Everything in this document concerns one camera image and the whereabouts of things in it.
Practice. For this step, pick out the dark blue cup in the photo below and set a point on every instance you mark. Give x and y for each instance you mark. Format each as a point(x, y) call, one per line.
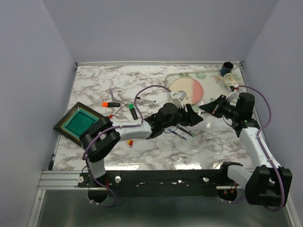
point(226, 68)

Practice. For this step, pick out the square teal black dish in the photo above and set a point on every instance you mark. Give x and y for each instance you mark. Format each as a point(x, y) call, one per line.
point(78, 119)

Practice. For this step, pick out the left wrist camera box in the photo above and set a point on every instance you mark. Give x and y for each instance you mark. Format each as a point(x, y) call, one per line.
point(177, 98)

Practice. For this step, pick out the orange cap black highlighter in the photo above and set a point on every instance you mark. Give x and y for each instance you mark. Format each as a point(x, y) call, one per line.
point(111, 104)

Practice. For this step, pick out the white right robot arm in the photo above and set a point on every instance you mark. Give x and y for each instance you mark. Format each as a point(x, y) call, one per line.
point(269, 184)

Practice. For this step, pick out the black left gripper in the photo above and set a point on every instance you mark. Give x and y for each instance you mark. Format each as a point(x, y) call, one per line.
point(190, 118)

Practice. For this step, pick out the teal ballpoint pen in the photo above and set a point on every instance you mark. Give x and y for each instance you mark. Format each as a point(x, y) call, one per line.
point(190, 133)

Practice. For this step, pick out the cream and pink plate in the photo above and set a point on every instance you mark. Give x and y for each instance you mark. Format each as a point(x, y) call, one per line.
point(193, 89)

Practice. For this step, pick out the blue ballpoint pen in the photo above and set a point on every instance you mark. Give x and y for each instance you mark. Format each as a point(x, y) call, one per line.
point(175, 133)

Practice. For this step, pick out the small floral bowl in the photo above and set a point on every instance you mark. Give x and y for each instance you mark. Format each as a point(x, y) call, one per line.
point(231, 79)

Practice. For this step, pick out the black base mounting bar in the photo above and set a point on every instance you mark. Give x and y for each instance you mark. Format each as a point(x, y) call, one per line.
point(169, 183)

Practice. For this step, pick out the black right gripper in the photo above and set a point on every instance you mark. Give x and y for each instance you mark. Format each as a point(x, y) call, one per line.
point(214, 108)

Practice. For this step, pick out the green cap black highlighter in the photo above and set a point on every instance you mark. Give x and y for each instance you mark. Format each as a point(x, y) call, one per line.
point(133, 111)

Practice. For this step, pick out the aluminium frame rail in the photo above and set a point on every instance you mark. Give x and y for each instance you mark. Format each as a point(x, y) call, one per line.
point(58, 180)

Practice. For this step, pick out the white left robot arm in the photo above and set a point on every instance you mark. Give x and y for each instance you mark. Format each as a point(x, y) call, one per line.
point(101, 137)

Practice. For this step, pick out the floral leaf pattern tray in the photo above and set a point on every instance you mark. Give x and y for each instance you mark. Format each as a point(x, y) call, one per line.
point(210, 80)

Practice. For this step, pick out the black cap white marker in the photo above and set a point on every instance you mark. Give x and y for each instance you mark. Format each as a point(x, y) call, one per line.
point(145, 99)

